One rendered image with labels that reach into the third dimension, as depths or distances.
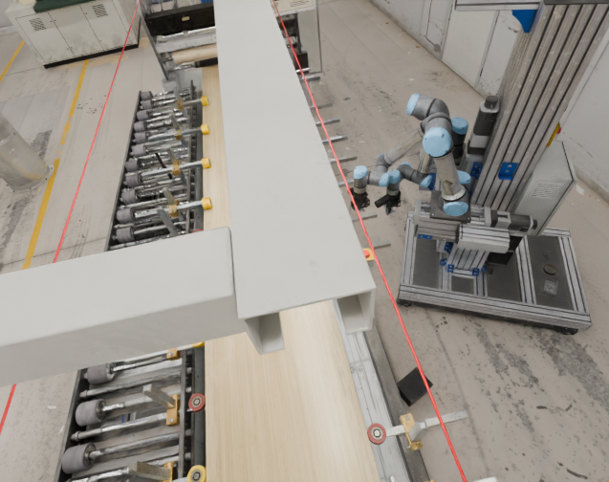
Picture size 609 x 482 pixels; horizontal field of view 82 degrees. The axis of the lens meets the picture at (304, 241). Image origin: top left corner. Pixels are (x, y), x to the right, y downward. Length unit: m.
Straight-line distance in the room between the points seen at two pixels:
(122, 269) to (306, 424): 1.57
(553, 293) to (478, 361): 0.72
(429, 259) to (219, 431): 2.00
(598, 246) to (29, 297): 3.83
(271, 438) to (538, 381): 1.93
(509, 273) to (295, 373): 1.91
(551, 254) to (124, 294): 3.24
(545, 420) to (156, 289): 2.84
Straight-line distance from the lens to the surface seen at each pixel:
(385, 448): 2.02
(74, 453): 2.18
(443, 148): 1.72
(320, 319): 1.90
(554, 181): 2.30
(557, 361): 3.13
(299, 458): 1.73
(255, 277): 0.18
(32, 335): 0.23
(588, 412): 3.08
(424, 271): 2.92
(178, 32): 4.31
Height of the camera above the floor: 2.61
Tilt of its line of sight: 52 degrees down
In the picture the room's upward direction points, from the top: 10 degrees counter-clockwise
